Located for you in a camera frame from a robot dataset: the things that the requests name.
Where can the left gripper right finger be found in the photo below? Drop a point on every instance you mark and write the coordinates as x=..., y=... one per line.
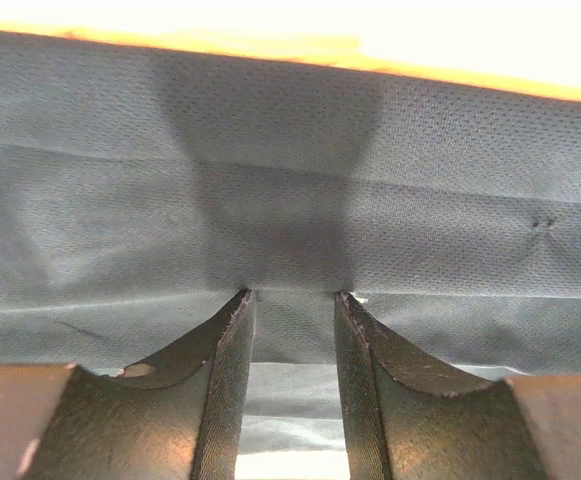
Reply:
x=408, y=415

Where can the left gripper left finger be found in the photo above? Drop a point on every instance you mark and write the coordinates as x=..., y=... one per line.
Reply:
x=175, y=414

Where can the black t shirt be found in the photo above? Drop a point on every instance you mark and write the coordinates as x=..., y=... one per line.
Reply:
x=140, y=189

